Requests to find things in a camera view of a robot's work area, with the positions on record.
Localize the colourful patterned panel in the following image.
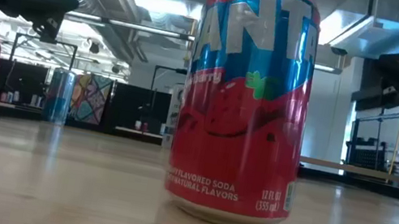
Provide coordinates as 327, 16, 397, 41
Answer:
66, 71, 114, 127

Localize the black partition screen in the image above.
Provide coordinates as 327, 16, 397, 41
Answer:
0, 58, 52, 110
103, 80, 174, 144

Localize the slim blue silver can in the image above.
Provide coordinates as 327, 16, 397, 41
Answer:
40, 66, 78, 127

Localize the red strawberry Fanta can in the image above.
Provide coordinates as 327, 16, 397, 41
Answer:
158, 0, 329, 224

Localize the black aluminium table frame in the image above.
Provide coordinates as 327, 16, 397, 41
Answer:
0, 105, 399, 203

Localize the long ceiling light tube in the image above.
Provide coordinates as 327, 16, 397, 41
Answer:
63, 9, 197, 44

